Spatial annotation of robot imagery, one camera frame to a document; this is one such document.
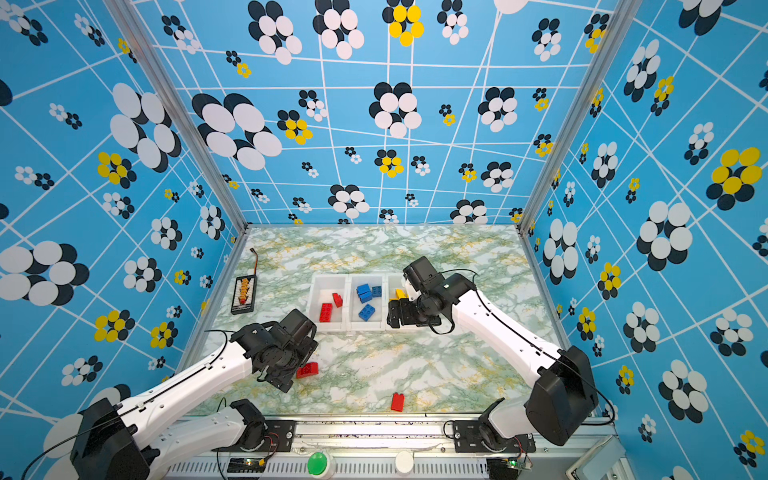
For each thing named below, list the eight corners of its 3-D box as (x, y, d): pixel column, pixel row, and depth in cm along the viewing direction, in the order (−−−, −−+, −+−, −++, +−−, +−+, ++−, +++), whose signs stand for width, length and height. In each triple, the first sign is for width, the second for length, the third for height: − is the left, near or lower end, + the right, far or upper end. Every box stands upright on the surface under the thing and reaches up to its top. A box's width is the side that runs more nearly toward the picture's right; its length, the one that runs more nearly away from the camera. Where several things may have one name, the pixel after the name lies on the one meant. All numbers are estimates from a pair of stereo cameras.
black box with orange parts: (233, 314, 98) (230, 311, 96) (238, 280, 106) (235, 276, 105) (253, 311, 99) (251, 307, 97) (257, 277, 107) (254, 273, 105)
